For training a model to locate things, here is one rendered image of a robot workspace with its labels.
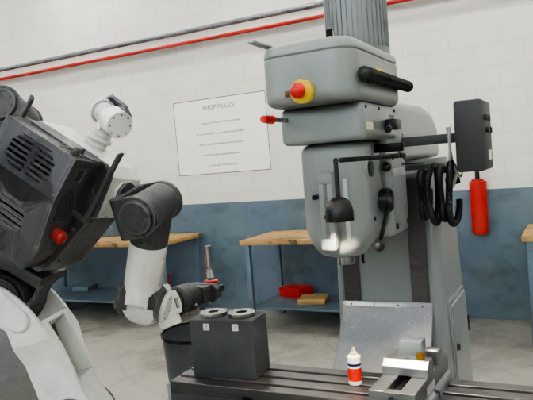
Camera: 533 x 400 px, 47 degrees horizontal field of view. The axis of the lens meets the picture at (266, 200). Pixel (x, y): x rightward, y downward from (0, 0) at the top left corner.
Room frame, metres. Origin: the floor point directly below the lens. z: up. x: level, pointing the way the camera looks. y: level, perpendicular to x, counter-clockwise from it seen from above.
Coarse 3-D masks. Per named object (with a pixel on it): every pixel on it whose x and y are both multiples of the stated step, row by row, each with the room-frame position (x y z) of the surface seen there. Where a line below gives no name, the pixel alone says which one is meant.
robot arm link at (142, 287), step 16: (128, 256) 1.43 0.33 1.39; (144, 256) 1.40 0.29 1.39; (160, 256) 1.42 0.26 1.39; (128, 272) 1.43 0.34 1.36; (144, 272) 1.42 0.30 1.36; (160, 272) 1.44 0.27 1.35; (128, 288) 1.44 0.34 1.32; (144, 288) 1.43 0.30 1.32; (160, 288) 1.47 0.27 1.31; (128, 304) 1.46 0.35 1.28; (144, 304) 1.45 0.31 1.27; (160, 304) 1.48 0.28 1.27; (160, 320) 1.49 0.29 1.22
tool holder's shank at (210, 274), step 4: (208, 248) 1.96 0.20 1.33; (208, 252) 1.96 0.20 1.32; (212, 252) 1.97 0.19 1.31; (208, 256) 1.96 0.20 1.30; (212, 256) 1.97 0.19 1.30; (208, 260) 1.96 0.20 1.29; (212, 260) 1.97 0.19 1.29; (208, 264) 1.96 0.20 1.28; (212, 264) 1.96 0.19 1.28; (208, 268) 1.96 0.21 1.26; (212, 268) 1.96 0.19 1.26; (208, 272) 1.96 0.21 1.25; (212, 272) 1.96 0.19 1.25; (208, 276) 1.96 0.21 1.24; (212, 276) 1.96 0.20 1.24
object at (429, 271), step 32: (416, 160) 2.09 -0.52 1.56; (416, 192) 2.02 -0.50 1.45; (416, 224) 2.03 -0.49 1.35; (448, 224) 2.18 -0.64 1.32; (384, 256) 2.08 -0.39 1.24; (416, 256) 2.03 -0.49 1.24; (448, 256) 2.14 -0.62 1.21; (352, 288) 2.14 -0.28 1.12; (384, 288) 2.09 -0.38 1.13; (416, 288) 2.03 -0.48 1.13; (448, 288) 2.09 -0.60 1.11; (448, 320) 2.05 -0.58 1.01; (448, 352) 2.03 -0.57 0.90
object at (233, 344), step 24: (216, 312) 1.96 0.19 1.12; (240, 312) 1.95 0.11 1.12; (264, 312) 1.96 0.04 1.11; (192, 336) 1.94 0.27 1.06; (216, 336) 1.91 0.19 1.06; (240, 336) 1.87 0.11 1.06; (264, 336) 1.94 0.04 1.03; (216, 360) 1.91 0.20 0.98; (240, 360) 1.88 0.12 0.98; (264, 360) 1.93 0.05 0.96
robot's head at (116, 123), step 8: (96, 104) 1.50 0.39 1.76; (104, 104) 1.49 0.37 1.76; (112, 104) 1.52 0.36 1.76; (96, 112) 1.49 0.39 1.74; (104, 112) 1.45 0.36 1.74; (112, 112) 1.44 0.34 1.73; (120, 112) 1.43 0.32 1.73; (96, 120) 1.51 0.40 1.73; (104, 120) 1.44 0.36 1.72; (112, 120) 1.43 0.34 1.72; (120, 120) 1.44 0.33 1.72; (128, 120) 1.46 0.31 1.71; (96, 128) 1.48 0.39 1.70; (104, 128) 1.44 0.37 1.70; (112, 128) 1.44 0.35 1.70; (120, 128) 1.45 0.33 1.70; (128, 128) 1.46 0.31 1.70; (96, 136) 1.46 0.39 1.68; (104, 136) 1.47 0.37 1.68; (112, 136) 1.45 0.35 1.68; (120, 136) 1.46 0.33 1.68
